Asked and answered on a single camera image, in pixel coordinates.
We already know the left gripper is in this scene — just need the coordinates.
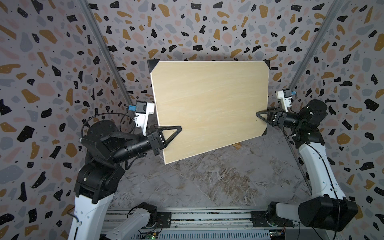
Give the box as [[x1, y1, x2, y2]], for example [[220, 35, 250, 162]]
[[110, 125, 184, 169]]

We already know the light wooden board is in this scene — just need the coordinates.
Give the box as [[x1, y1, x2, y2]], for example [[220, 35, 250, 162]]
[[148, 60, 270, 164]]

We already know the small wooden easel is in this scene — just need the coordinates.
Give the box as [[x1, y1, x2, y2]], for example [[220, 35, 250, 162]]
[[232, 143, 242, 150]]

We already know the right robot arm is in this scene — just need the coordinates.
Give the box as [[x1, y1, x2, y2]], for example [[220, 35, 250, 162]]
[[256, 100, 358, 234]]

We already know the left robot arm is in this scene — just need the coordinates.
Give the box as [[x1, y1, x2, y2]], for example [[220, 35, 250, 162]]
[[69, 120, 182, 240]]

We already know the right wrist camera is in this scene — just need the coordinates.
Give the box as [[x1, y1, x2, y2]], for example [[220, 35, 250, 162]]
[[276, 89, 296, 112]]

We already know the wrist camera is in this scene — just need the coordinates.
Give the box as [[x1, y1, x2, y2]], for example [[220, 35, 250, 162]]
[[276, 89, 296, 112], [128, 101, 155, 136]]

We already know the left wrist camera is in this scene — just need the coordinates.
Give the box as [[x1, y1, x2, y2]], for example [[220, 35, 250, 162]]
[[128, 101, 155, 136]]

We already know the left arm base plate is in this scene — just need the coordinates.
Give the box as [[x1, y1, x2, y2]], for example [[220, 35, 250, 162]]
[[142, 212, 172, 230]]

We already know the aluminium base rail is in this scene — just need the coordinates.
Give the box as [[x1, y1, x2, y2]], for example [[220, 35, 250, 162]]
[[96, 207, 334, 240]]

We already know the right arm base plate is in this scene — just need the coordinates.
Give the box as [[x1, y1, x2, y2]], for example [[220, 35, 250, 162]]
[[251, 211, 295, 228]]

